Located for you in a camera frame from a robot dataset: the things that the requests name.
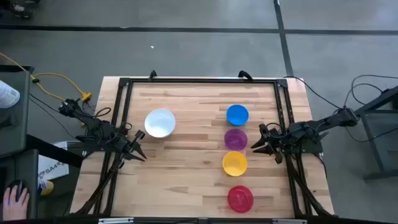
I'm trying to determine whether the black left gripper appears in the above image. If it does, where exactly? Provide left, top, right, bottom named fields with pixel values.
left=111, top=133, right=148, bottom=162

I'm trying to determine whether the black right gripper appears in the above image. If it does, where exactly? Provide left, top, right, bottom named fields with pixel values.
left=250, top=126, right=292, bottom=156

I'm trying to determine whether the purple translucent plastic bowl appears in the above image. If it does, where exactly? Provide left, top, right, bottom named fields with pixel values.
left=224, top=128, right=249, bottom=151

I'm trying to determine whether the yellow plastic bowl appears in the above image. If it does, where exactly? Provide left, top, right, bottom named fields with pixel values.
left=222, top=151, right=249, bottom=177

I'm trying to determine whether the blue plastic bowl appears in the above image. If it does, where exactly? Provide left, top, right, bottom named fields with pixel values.
left=226, top=104, right=249, bottom=126

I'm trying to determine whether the red translucent plastic bowl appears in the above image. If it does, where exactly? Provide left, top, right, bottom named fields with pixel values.
left=227, top=185, right=254, bottom=214

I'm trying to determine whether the large white bowl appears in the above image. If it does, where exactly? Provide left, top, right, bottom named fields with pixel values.
left=144, top=108, right=177, bottom=139

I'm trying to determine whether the black slanted desk bar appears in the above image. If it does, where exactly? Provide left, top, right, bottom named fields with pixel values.
left=26, top=134, right=83, bottom=169

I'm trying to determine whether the white printed cardboard box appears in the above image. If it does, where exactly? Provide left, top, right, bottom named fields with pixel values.
left=37, top=141, right=70, bottom=181

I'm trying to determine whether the person's yellow blue shoe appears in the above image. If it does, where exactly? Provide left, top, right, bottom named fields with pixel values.
left=37, top=179, right=54, bottom=196

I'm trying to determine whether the black desk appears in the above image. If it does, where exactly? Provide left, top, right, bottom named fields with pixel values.
left=0, top=148, right=40, bottom=220

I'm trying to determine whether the black metal side table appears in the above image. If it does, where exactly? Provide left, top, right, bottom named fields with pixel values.
left=354, top=85, right=398, bottom=181

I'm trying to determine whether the black computer mouse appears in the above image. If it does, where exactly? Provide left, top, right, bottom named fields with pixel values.
left=7, top=179, right=29, bottom=203

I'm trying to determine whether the person's hand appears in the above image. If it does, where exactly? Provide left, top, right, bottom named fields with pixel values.
left=2, top=185, right=30, bottom=222

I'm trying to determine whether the white labelled bottle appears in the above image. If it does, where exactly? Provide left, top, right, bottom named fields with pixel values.
left=0, top=80, right=21, bottom=110

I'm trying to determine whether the person's dark shoe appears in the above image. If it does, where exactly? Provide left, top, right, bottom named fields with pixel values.
left=10, top=2, right=34, bottom=18

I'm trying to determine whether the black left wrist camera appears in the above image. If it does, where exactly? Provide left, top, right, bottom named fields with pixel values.
left=129, top=129, right=146, bottom=147

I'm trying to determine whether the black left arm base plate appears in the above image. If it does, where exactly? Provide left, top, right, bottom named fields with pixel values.
left=76, top=135, right=105, bottom=153

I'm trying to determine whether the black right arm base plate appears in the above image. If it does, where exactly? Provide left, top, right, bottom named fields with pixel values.
left=289, top=136, right=324, bottom=154

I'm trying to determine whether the silver metal bracket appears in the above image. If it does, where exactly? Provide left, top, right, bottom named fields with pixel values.
left=98, top=217, right=134, bottom=224
left=272, top=218, right=308, bottom=224

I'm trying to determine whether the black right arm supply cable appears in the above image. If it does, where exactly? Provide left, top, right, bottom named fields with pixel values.
left=284, top=75, right=343, bottom=110

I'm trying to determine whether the yellow cable with plug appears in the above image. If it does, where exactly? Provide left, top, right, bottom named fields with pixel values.
left=36, top=81, right=86, bottom=128
left=0, top=52, right=93, bottom=102

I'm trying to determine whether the black aluminium table frame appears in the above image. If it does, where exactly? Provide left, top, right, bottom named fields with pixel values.
left=70, top=76, right=335, bottom=218

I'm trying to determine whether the thin black floor cable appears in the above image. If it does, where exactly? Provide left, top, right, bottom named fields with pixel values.
left=29, top=93, right=68, bottom=131

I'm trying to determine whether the black looped floor cable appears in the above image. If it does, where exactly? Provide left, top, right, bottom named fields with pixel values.
left=343, top=73, right=398, bottom=143

